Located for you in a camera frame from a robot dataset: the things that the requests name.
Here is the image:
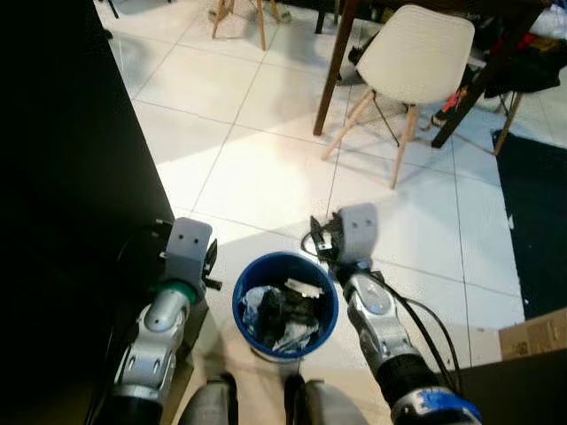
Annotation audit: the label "grey left robot leg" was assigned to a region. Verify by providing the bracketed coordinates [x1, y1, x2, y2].
[177, 372, 239, 425]

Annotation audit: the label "black bag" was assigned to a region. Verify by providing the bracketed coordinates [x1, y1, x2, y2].
[483, 34, 567, 100]

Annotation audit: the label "brown cardboard box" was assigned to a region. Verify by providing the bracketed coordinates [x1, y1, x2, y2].
[497, 307, 567, 361]

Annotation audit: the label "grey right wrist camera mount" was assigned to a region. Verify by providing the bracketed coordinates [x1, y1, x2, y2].
[338, 203, 382, 267]

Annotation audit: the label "black cabinet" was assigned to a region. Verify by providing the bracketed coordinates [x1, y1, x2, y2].
[0, 0, 175, 425]

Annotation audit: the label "grey right robot leg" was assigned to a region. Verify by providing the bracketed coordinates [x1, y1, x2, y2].
[283, 374, 369, 425]

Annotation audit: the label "white plastic bag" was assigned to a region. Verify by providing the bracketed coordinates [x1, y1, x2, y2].
[530, 3, 567, 42]

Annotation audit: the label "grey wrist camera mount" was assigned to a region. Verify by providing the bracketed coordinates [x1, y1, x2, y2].
[338, 203, 382, 267]
[163, 216, 215, 291]

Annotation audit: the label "blue plastic bucket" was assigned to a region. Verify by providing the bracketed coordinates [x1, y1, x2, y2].
[231, 251, 340, 363]

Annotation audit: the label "black furniture panel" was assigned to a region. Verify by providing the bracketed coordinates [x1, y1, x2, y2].
[459, 348, 567, 425]

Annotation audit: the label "red black shoe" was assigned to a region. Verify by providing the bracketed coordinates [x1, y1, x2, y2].
[432, 84, 476, 128]

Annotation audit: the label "crumpled clear plastic wrapper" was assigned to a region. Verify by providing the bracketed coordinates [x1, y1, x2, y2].
[240, 284, 272, 334]

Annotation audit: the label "black trash item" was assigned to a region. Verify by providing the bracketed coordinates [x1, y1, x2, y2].
[259, 289, 327, 344]

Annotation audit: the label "white chair wooden legs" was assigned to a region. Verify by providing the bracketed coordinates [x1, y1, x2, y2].
[207, 0, 291, 51]
[493, 89, 525, 158]
[320, 4, 477, 190]

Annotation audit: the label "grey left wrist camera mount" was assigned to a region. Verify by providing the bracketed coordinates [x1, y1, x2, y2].
[163, 216, 215, 291]

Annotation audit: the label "dark blue floor mat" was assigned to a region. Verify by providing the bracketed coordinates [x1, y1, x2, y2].
[491, 130, 567, 321]

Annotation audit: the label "grey robot leg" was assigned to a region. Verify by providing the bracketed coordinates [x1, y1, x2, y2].
[283, 374, 369, 425]
[177, 372, 239, 425]

